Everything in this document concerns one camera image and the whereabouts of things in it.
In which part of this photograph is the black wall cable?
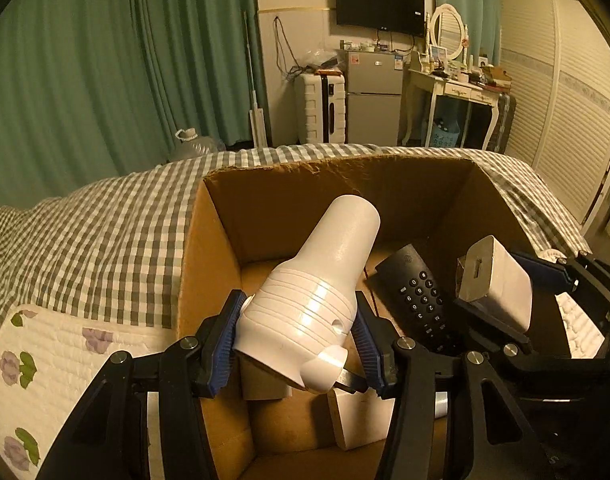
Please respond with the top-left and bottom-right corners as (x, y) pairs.
(272, 16), (306, 81)

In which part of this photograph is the white hair dryer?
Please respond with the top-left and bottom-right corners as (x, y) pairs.
(232, 194), (382, 395)

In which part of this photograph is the white charger adapter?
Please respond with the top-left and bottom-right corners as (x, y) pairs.
(456, 235), (533, 333)

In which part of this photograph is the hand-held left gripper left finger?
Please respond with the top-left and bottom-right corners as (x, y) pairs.
(35, 289), (248, 480)

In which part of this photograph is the dark suitcase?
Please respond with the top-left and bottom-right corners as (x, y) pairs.
(485, 91), (516, 156)

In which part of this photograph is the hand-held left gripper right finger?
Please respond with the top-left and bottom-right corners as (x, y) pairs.
(354, 304), (556, 480)

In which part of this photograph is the wide teal curtain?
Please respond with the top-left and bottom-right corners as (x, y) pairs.
(0, 0), (150, 206)

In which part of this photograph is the white flat mop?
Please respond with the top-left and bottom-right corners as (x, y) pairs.
(242, 10), (270, 146)

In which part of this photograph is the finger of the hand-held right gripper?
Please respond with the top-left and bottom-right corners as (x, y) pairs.
(510, 251), (610, 317)
(452, 296), (610, 403)

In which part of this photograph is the black wall television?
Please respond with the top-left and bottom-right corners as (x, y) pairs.
(335, 0), (426, 37)

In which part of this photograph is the white oval mirror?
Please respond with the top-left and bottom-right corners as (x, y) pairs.
(427, 4), (468, 61)

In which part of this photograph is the small white box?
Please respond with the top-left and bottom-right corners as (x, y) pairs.
(327, 389), (390, 450)

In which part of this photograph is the brown cardboard box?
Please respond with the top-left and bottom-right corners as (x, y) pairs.
(176, 154), (590, 480)

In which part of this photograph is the grey checked bedsheet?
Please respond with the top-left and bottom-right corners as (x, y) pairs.
(0, 142), (590, 376)

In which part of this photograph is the white louvred wardrobe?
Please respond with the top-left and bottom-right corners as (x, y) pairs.
(500, 0), (610, 231)

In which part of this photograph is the teal curtain beside mop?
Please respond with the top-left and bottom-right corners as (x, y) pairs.
(132, 0), (273, 146)

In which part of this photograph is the clear plastic bag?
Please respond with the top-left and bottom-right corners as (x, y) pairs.
(305, 49), (336, 68)

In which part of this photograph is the grey small fridge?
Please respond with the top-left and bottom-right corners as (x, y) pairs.
(346, 50), (410, 145)

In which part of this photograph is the white suitcase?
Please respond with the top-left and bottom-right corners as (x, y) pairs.
(295, 71), (346, 145)

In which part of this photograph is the white dressing table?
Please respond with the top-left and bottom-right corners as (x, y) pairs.
(400, 67), (510, 153)

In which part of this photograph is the black remote control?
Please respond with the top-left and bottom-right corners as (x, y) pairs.
(374, 243), (458, 356)

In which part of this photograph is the blue plastic basket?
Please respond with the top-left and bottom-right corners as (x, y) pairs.
(432, 120), (460, 148)

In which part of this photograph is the white floral quilt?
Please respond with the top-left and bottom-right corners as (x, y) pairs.
(0, 249), (608, 480)

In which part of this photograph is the clear water jug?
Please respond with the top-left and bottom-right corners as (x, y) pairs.
(172, 128), (226, 161)

